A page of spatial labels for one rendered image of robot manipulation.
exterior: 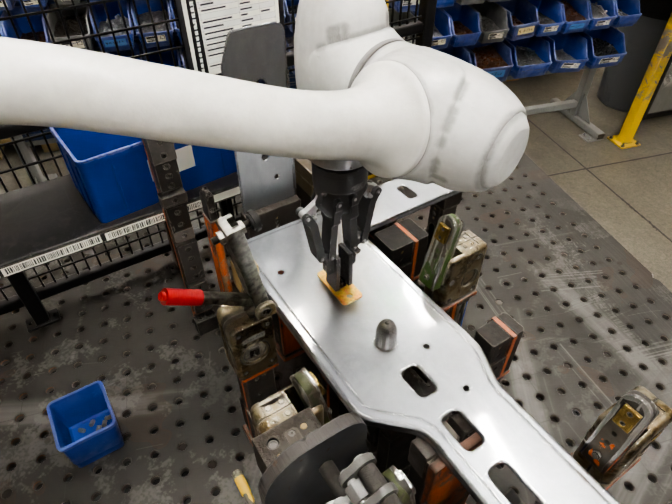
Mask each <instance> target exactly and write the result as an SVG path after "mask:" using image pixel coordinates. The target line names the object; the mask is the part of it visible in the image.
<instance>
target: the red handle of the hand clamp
mask: <svg viewBox="0 0 672 504"><path fill-rule="evenodd" d="M158 300H159V301H160V302H161V304H162V305H165V306H201V305H228V306H254V305H253V302H252V300H251V297H250V296H249V295H248V293H238V292H215V291H202V290H201V289H180V288H163V289H162V290H161V292H159V294H158Z"/></svg>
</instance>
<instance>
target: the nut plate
mask: <svg viewBox="0 0 672 504"><path fill-rule="evenodd" d="M317 276H318V277H319V279H320V280H321V281H322V282H323V283H324V284H325V285H326V287H327V288H328V289H329V290H330V291H331V292H332V293H333V295H334V296H335V297H336V298H337V299H338V300H339V301H340V303H341V304H342V305H348V304H350V303H352V302H354V301H356V300H358V299H360V298H361V297H362V293H361V292H360V291H359V290H358V289H357V288H356V286H355V285H354V284H351V285H349V286H348V285H347V284H346V280H345V279H344V278H343V277H342V276H341V275H340V290H339V291H337V292H335V290H334V289H333V288H332V287H331V286H330V285H329V284H328V282H327V281H326V272H325V271H324V270H322V271H320V272H318V273H317ZM349 294H350V295H352V296H353V297H351V298H348V297H347V295H349Z"/></svg>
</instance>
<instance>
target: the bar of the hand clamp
mask: <svg viewBox="0 0 672 504"><path fill-rule="evenodd" d="M245 216H246V219H247V220H245V221H243V222H242V220H238V221H236V223H235V221H234V218H233V216H232V214H230V213H229V214H228V215H226V216H224V217H221V218H219V219H217V220H215V222H216V225H217V227H218V229H219V231H217V232H215V234H216V236H215V237H213V238H211V239H210V240H211V242H212V244H213V245H214V246H215V245H217V244H219V243H220V244H221V245H224V244H225V246H226V249H227V251H228V253H229V256H230V258H231V260H232V263H233V265H234V268H235V270H236V272H237V275H238V277H239V279H240V282H241V284H242V287H243V289H244V291H245V293H248V295H249V296H250V297H251V300H252V302H253V305H254V307H255V309H256V307H257V306H258V305H259V304H260V303H262V302H264V301H267V300H269V299H268V296H267V293H266V291H265V288H264V285H263V282H262V280H261V277H260V274H259V272H258V269H257V266H256V264H255V261H254V258H253V255H252V253H251V250H250V247H249V245H248V242H247V239H246V237H245V233H247V230H246V229H247V228H249V227H251V228H252V229H253V230H256V231H257V232H258V231H260V230H261V229H262V226H263V224H262V221H261V219H260V217H259V215H258V214H257V212H256V211H255V210H254V211H253V210H252V209H250V210H248V211H247V212H246V215H245ZM236 224H237V225H236Z"/></svg>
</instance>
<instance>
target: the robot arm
mask: <svg viewBox="0 0 672 504"><path fill-rule="evenodd" d="M294 65H295V78H296V86H297V89H290V88H284V87H277V86H271V85H265V84H260V83H255V82H250V81H244V80H239V79H234V78H229V77H224V76H219V75H214V74H209V73H204V72H199V71H193V70H188V69H183V68H178V67H173V66H168V65H163V64H158V63H153V62H148V61H142V60H137V59H132V58H127V57H122V56H117V55H112V54H107V53H101V52H96V51H91V50H86V49H80V48H75V47H69V46H63V45H57V44H50V43H44V42H37V41H30V40H23V39H16V38H8V37H0V125H30V126H45V127H56V128H66V129H75V130H83V131H91V132H98V133H106V134H113V135H121V136H128V137H135V138H143V139H150V140H158V141H165V142H172V143H180V144H187V145H195V146H202V147H209V148H217V149H224V150H232V151H239V152H247V153H254V154H262V155H270V156H278V157H287V158H297V159H309V160H310V161H311V164H312V181H313V186H314V191H313V193H312V196H311V202H310V203H309V204H308V205H307V206H306V207H305V208H303V207H298V208H297V209H296V214H297V215H298V216H299V217H300V218H301V219H302V222H303V225H304V229H305V233H306V237H307V240H308V244H309V248H310V252H311V254H312V255H313V256H314V257H315V258H316V259H317V260H318V261H319V262H320V263H322V262H323V270H324V271H325V272H326V281H327V282H328V284H329V285H330V286H331V287H332V288H333V289H334V290H335V292H337V291H339V290H340V275H341V276H342V277H343V278H344V279H345V280H346V284H347V285H348V286H349V285H351V284H353V264H354V263H355V261H356V254H358V253H360V251H361V249H360V248H359V247H358V245H359V244H360V243H362V244H365V243H366V242H367V240H368V236H369V232H370V227H371V222H372V218H373V213H374V209H375V205H376V201H377V199H378V197H379V195H380V193H381V191H382V189H381V188H380V187H379V186H378V185H377V184H376V183H374V182H373V181H372V180H368V171H369V172H370V173H372V174H374V175H376V176H378V177H382V178H397V179H404V180H410V181H415V182H420V183H423V184H430V183H435V184H437V185H439V186H441V187H443V188H446V189H449V190H454V191H461V192H483V191H485V190H488V189H490V188H491V187H494V186H497V185H499V184H501V183H502V182H503V181H504V180H505V179H507V178H508V177H509V175H510V174H511V173H512V172H513V170H514V169H515V168H516V166H517V164H518V163H519V161H520V159H521V157H522V155H523V153H524V151H525V148H526V146H527V142H528V138H529V124H528V121H527V113H526V110H525V108H524V106H523V105H522V103H521V102H520V100H519V99H518V98H517V97H516V95H515V94H514V93H513V92H512V91H511V90H510V89H509V88H508V87H506V86H505V85H504V84H503V83H502V82H500V81H499V80H498V79H497V78H495V77H494V76H492V75H491V74H489V73H487V72H485V71H483V70H482V69H480V68H478V67H476V66H474V65H472V64H469V63H467V62H465V61H463V60H461V59H458V58H456V57H454V56H451V55H449V54H446V53H443V52H440V51H438V50H435V49H432V48H429V47H425V46H418V45H414V44H411V43H408V42H406V41H405V40H403V39H402V38H401V37H400V36H399V35H398V34H397V32H396V31H395V30H394V29H393V28H391V27H389V13H388V8H387V5H386V2H385V0H299V5H298V9H297V16H296V24H295V34H294ZM367 180H368V181H367ZM317 209H319V210H320V211H321V215H322V218H323V220H322V239H321V235H320V231H319V227H318V224H317V222H316V221H317V219H318V218H317V214H316V211H317ZM341 220H342V234H343V242H344V243H345V244H344V243H343V242H341V243H339V244H338V255H337V254H336V250H337V238H338V225H340V224H341ZM361 230H362V232H361Z"/></svg>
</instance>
